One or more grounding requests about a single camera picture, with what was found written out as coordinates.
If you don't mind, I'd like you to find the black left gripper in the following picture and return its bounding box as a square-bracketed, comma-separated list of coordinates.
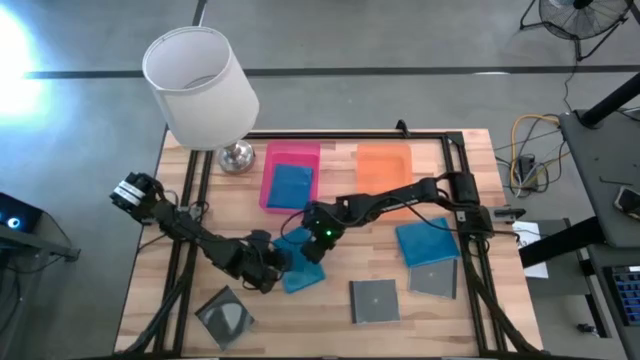
[227, 232, 294, 295]

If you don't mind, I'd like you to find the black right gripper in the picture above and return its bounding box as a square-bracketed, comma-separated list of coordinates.
[299, 199, 347, 265]

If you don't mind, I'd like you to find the blue jewel case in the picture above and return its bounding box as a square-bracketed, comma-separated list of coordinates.
[266, 163, 315, 210]
[394, 216, 462, 269]
[272, 226, 327, 295]

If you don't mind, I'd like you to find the clear black-tray jewel case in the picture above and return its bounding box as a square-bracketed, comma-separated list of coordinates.
[193, 284, 257, 352]
[348, 278, 402, 326]
[407, 258, 459, 301]

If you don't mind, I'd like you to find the pink plastic bin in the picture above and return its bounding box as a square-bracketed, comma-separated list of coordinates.
[258, 141, 322, 215]

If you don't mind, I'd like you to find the orange plastic bin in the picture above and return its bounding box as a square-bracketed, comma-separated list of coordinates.
[355, 143, 415, 201]

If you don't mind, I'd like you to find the white shade silver table lamp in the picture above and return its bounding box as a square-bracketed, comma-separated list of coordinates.
[142, 25, 260, 175]

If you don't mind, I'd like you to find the white paper sheet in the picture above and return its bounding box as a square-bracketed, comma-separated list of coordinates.
[512, 220, 550, 280]

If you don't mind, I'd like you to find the grey power strip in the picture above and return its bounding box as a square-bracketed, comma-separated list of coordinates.
[517, 154, 540, 184]

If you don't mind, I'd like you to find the black device with blue light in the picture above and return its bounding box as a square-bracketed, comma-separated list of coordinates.
[0, 192, 45, 235]

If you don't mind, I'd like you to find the grey side table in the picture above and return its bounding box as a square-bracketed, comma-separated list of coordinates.
[557, 109, 640, 251]

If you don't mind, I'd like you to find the blue-lit keyboard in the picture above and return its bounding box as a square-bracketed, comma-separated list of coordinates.
[602, 264, 640, 326]

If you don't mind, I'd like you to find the smartphone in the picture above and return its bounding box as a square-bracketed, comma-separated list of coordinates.
[613, 185, 640, 221]

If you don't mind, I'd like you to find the black stand pole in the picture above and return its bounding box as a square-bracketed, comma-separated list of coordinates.
[579, 72, 640, 129]

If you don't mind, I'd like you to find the black floor fan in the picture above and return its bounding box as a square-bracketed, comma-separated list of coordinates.
[519, 0, 634, 62]

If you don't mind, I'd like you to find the black aluminium table frame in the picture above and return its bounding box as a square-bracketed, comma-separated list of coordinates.
[117, 130, 541, 360]

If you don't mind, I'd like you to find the yellow cable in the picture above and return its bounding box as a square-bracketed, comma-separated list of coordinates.
[509, 113, 571, 190]

